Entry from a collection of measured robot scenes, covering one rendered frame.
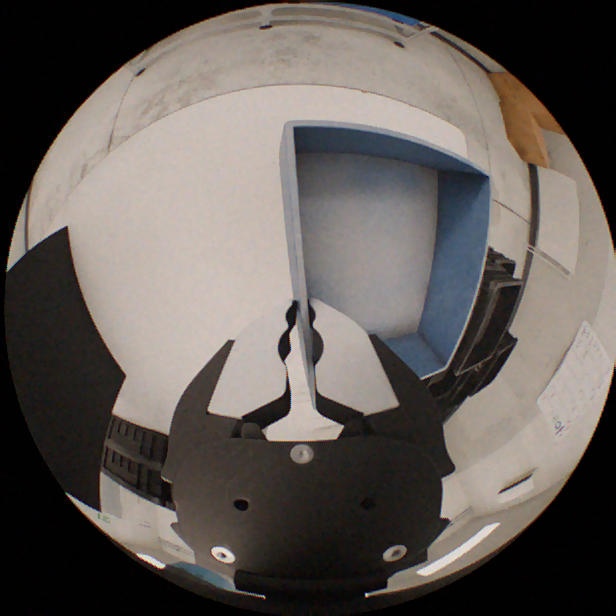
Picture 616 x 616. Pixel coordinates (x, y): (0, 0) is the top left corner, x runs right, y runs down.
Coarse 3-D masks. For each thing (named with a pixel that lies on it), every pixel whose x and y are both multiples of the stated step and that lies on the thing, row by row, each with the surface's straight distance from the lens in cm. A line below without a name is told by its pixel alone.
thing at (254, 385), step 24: (288, 312) 11; (240, 336) 10; (264, 336) 9; (288, 336) 10; (240, 360) 8; (264, 360) 8; (240, 384) 8; (264, 384) 7; (288, 384) 8; (216, 408) 7; (240, 408) 7; (264, 408) 7; (288, 408) 8; (264, 432) 10
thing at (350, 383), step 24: (312, 312) 11; (336, 312) 11; (336, 336) 9; (360, 336) 9; (336, 360) 8; (360, 360) 8; (336, 384) 7; (360, 384) 7; (384, 384) 8; (336, 408) 7; (360, 408) 7; (384, 408) 7
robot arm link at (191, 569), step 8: (168, 568) 27; (176, 568) 27; (184, 568) 27; (192, 568) 28; (200, 568) 29; (184, 576) 25; (192, 576) 26; (200, 576) 26; (208, 576) 27; (216, 576) 28; (208, 584) 26; (216, 584) 27; (224, 584) 28
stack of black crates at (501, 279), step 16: (496, 272) 87; (480, 288) 72; (496, 288) 69; (512, 288) 96; (480, 304) 73; (496, 304) 101; (512, 304) 96; (480, 320) 72; (496, 320) 102; (464, 336) 80; (480, 336) 106; (496, 336) 103; (464, 352) 80; (480, 352) 104; (464, 368) 90
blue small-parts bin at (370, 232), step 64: (320, 128) 10; (384, 128) 11; (320, 192) 16; (384, 192) 18; (448, 192) 21; (320, 256) 17; (384, 256) 19; (448, 256) 21; (384, 320) 23; (448, 320) 22
